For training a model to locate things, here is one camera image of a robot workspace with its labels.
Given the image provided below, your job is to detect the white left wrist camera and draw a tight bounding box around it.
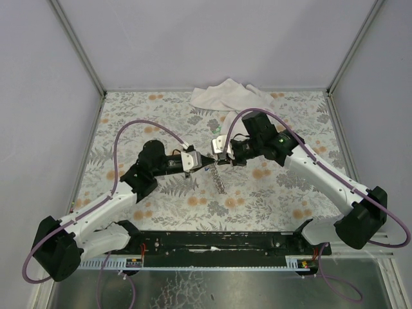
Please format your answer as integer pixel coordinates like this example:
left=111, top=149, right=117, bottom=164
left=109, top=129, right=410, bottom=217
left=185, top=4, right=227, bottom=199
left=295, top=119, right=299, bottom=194
left=181, top=145, right=202, bottom=173

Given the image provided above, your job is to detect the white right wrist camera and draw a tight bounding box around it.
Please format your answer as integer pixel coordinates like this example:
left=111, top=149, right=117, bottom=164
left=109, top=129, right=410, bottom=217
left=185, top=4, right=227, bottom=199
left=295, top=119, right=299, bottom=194
left=211, top=135, right=233, bottom=156

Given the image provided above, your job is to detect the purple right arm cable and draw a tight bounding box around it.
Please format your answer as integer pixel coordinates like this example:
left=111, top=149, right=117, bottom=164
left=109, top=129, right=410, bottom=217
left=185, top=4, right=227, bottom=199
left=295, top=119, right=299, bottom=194
left=225, top=108, right=411, bottom=248

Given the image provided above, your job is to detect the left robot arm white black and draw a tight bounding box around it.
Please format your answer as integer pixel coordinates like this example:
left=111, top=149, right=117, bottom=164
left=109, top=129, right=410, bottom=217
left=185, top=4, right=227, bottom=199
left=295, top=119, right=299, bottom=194
left=32, top=140, right=215, bottom=282

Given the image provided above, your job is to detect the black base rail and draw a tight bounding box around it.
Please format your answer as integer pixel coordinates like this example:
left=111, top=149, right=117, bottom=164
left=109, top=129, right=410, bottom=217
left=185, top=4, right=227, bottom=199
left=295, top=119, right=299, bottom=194
left=112, top=231, right=321, bottom=261

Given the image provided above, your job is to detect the purple left floor cable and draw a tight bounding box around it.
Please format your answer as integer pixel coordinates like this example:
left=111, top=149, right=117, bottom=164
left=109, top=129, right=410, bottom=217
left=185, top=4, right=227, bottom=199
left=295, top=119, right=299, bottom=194
left=96, top=250, right=136, bottom=309

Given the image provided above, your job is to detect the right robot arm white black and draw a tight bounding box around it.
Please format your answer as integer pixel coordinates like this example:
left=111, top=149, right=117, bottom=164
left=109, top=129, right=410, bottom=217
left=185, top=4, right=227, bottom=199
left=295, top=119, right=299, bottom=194
left=211, top=110, right=388, bottom=250

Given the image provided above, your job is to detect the purple right floor cable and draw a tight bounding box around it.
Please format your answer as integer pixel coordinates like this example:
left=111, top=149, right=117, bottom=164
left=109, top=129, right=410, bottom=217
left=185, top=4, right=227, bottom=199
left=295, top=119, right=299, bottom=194
left=317, top=246, right=364, bottom=303

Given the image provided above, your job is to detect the grey aluminium corner post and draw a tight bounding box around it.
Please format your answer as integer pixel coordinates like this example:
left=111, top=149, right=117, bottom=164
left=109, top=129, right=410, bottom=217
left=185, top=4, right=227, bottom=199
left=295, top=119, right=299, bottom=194
left=326, top=0, right=386, bottom=97

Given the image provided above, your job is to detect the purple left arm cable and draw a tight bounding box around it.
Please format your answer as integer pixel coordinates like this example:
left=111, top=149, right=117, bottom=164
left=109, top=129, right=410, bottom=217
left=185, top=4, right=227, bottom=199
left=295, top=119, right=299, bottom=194
left=22, top=119, right=191, bottom=284

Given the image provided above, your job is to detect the green tagged key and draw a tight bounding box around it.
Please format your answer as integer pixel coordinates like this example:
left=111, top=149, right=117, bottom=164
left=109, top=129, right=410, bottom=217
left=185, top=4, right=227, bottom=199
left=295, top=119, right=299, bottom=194
left=212, top=127, right=221, bottom=135

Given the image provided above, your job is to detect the white disc with keyrings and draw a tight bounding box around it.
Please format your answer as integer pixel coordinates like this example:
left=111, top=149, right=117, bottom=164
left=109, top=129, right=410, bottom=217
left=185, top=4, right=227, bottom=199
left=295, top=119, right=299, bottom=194
left=209, top=164, right=227, bottom=194

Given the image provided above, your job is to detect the purple floor cable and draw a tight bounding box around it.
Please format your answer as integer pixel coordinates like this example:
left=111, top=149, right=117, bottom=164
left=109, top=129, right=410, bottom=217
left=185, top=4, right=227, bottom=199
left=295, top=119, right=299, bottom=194
left=96, top=250, right=136, bottom=309
left=317, top=246, right=364, bottom=303

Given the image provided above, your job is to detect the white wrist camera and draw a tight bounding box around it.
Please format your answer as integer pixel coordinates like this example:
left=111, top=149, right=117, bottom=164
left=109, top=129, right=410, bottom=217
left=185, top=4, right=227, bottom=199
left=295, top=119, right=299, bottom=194
left=211, top=135, right=233, bottom=156
left=181, top=145, right=202, bottom=173

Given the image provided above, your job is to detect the white crumpled cloth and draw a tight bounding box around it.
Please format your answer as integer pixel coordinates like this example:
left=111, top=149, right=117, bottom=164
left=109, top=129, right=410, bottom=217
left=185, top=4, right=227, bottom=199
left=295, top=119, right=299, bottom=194
left=190, top=79, right=274, bottom=134

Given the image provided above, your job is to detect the white slotted cable duct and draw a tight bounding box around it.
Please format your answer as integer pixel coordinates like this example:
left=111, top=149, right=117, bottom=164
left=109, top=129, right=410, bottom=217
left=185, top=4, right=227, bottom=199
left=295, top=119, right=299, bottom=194
left=79, top=256, right=318, bottom=272

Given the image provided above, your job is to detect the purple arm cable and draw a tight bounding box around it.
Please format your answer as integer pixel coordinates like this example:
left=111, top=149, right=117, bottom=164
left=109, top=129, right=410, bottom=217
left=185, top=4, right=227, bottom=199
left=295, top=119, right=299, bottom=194
left=225, top=108, right=411, bottom=248
left=22, top=119, right=191, bottom=284

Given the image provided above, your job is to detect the grey left corner post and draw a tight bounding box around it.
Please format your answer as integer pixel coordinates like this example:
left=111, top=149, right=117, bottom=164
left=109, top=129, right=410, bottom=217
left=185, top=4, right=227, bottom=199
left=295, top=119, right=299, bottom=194
left=46, top=0, right=107, bottom=97

